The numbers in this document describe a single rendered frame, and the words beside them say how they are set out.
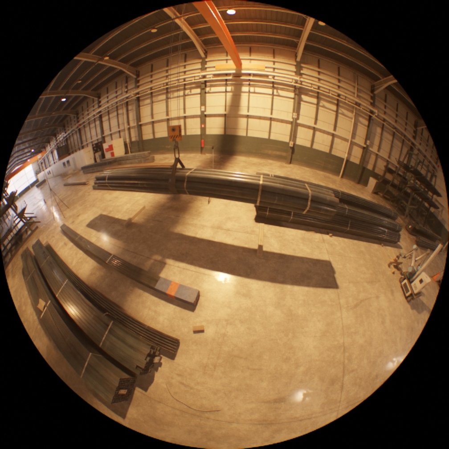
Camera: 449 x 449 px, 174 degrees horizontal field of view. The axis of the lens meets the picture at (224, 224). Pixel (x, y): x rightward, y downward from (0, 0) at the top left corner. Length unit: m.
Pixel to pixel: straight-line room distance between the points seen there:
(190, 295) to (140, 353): 1.19
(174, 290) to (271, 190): 2.23
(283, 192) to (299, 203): 0.32
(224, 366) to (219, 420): 0.92
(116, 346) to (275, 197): 3.19
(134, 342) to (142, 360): 0.25
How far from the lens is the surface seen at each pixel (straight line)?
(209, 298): 2.53
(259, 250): 3.05
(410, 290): 5.39
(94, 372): 2.49
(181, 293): 2.44
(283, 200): 2.42
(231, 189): 2.42
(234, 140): 10.69
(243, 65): 10.73
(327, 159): 11.68
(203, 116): 11.00
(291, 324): 2.62
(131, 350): 2.22
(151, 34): 11.82
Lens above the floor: 2.34
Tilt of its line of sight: 39 degrees down
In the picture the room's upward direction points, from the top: 2 degrees clockwise
